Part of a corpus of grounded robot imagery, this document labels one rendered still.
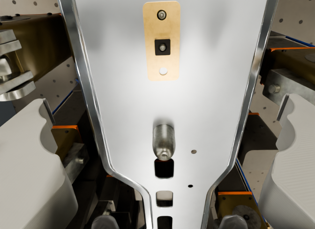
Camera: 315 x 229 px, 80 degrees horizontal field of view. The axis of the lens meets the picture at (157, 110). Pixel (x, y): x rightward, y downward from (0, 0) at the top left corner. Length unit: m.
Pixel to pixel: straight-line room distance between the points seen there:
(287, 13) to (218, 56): 0.39
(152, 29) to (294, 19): 0.46
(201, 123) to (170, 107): 0.05
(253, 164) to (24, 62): 0.35
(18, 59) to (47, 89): 0.46
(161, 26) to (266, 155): 0.26
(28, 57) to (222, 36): 0.20
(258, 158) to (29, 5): 0.60
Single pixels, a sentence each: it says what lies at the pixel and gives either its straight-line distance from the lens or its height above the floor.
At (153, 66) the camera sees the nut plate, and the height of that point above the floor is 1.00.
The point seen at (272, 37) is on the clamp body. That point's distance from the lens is 0.46.
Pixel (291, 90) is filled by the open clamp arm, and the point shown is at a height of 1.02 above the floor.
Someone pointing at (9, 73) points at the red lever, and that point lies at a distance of 0.21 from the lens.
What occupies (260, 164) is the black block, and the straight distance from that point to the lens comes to 0.38.
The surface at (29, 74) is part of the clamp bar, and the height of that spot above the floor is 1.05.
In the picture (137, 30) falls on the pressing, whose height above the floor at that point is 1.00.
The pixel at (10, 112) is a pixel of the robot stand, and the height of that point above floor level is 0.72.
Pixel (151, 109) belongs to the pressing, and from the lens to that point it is 0.26.
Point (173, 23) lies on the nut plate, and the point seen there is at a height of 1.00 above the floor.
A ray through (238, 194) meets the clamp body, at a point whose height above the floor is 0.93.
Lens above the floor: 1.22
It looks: 58 degrees down
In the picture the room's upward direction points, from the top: 179 degrees counter-clockwise
